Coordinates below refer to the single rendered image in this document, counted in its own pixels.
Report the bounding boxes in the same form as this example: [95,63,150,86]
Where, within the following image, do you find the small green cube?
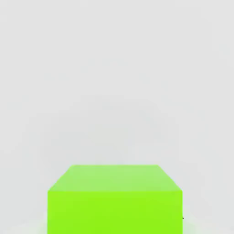
[47,164,183,234]

